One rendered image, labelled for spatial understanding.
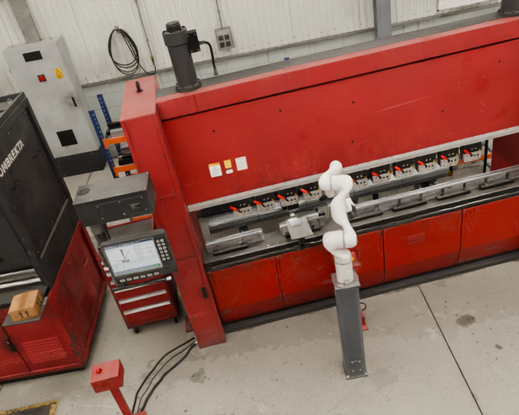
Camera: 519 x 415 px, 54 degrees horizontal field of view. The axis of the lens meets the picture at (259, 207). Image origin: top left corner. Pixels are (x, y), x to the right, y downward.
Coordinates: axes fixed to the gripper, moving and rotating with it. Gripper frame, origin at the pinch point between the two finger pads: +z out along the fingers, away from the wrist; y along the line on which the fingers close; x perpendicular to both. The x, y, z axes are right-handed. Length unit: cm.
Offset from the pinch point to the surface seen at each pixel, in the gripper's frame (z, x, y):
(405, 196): 10, 70, -42
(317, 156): -54, 5, -20
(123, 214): -77, -151, 8
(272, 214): -30, -31, -87
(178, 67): -153, -71, 12
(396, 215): 20, 54, -42
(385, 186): -5, 71, -66
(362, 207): 1, 33, -50
